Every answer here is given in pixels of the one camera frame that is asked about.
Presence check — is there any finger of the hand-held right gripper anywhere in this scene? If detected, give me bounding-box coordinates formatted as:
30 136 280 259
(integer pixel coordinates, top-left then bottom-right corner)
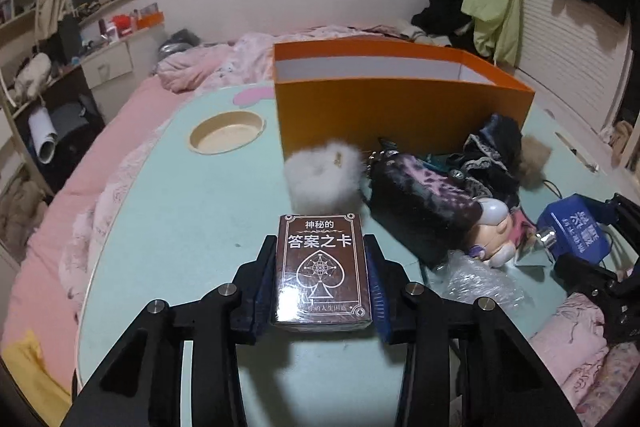
610 193 640 228
564 257 629 303

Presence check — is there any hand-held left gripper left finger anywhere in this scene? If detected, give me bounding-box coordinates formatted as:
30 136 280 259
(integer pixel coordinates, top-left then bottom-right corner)
60 234 278 427

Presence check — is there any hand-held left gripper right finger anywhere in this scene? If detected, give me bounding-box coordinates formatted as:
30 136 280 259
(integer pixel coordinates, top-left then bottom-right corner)
362 232 583 427

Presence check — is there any blue printed pouch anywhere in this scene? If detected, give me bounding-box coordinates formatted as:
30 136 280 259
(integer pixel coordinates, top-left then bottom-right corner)
537 193 612 264

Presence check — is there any brown card box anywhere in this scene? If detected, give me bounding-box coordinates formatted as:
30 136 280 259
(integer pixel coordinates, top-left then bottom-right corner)
270 213 375 334

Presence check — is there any dark spotted pouch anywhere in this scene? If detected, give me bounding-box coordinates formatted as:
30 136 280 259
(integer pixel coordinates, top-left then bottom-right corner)
369 151 483 265

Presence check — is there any brown fur pompom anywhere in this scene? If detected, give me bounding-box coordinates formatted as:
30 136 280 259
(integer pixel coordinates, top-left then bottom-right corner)
517 136 553 190

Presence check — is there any beige doll figurine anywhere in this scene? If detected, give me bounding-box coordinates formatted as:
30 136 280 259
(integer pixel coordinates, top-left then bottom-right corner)
467 197 538 268

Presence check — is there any white fluffy pompom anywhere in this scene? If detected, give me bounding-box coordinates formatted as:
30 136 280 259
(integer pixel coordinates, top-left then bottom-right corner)
284 138 368 212

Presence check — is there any black lace-trimmed cloth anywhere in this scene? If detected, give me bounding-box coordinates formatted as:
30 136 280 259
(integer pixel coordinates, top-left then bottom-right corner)
460 113 526 208

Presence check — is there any orange cardboard box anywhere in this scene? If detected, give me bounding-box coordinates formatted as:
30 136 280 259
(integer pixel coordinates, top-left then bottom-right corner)
272 41 536 158

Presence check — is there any pink printed cloth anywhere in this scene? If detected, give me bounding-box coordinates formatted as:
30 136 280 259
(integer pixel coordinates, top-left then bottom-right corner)
527 292 613 408

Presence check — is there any colourful crochet blanket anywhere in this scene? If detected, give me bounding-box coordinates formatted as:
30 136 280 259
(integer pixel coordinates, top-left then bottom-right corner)
575 342 640 427

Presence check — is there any beige fuzzy cloth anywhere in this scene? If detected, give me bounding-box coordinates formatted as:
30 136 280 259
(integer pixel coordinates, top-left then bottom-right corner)
600 119 640 170

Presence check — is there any clear plastic wrap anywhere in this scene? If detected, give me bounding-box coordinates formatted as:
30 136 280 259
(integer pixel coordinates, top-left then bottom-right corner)
442 252 526 308

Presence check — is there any pink bedsheet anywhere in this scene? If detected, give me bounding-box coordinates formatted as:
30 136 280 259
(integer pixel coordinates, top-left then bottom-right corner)
0 74 181 388

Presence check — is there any light pink crumpled quilt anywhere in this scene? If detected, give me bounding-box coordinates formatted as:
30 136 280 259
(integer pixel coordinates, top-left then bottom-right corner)
155 24 426 92

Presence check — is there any yellow cloth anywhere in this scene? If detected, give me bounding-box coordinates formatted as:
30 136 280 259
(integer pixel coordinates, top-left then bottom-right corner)
0 329 73 413

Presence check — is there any beige garment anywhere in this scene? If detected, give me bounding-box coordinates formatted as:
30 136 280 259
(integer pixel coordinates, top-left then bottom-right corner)
400 24 451 45

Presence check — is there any grey bag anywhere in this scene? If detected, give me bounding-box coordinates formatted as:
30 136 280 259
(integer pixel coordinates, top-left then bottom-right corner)
159 29 201 58

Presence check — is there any rolled white paper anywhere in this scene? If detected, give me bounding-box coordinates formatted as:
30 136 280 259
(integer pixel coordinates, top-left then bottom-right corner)
27 107 60 165

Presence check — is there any black clothes pile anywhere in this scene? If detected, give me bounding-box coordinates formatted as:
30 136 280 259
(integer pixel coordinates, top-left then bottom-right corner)
412 0 481 50

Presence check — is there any white desk drawer unit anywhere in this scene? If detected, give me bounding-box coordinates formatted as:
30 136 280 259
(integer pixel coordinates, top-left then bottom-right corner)
80 39 135 90

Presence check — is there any red jar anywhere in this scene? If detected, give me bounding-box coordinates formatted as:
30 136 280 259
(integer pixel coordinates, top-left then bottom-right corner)
110 14 133 38

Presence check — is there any white plush bag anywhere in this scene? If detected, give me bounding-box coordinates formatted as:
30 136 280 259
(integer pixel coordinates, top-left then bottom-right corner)
12 52 53 100

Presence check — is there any black bag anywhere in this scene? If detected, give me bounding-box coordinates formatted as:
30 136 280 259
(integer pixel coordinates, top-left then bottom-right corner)
57 14 83 60

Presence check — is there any thin black cord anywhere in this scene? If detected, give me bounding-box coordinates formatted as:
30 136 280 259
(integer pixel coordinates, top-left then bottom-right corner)
542 179 571 202

